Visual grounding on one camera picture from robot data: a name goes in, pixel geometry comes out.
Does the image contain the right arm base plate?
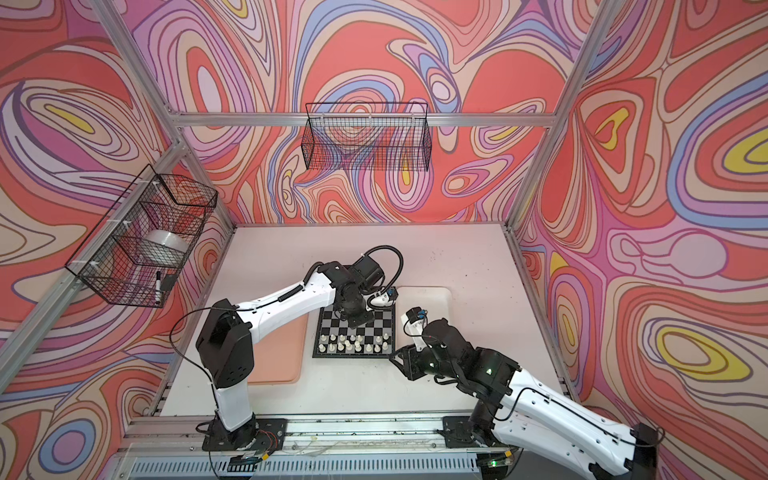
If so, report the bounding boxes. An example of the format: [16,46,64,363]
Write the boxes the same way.
[436,415,520,453]

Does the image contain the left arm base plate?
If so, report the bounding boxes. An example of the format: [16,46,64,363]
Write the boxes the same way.
[196,416,288,453]

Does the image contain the black wire basket left wall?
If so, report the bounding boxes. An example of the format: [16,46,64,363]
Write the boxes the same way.
[65,166,218,308]

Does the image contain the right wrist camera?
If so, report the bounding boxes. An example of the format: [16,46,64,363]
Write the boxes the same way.
[405,307,428,324]

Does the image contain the white roll in basket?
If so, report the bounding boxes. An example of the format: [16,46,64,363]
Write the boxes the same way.
[138,230,189,268]

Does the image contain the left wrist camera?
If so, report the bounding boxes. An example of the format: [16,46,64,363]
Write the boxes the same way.
[350,255,385,291]

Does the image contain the black wire basket wall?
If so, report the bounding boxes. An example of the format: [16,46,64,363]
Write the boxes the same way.
[301,101,432,172]
[65,166,218,308]

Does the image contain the black wire basket back wall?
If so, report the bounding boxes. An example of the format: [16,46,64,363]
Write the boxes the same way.
[301,101,432,172]

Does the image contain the black marker in basket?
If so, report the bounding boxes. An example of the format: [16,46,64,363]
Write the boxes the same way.
[154,270,163,306]

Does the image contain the pink plastic tray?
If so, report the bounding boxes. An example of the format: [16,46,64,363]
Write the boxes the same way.
[238,294,308,385]

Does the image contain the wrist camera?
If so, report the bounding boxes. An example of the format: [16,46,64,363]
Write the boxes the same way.
[350,255,385,291]
[405,307,428,324]

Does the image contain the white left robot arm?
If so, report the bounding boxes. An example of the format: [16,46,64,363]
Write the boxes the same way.
[195,258,385,452]

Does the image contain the black white chess board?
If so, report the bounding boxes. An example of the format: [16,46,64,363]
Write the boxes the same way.
[312,287,398,359]

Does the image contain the white plastic tray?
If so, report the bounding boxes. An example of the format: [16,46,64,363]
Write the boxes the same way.
[393,286,453,353]

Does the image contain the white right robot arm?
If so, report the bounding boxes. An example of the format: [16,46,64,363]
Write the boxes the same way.
[389,307,661,479]

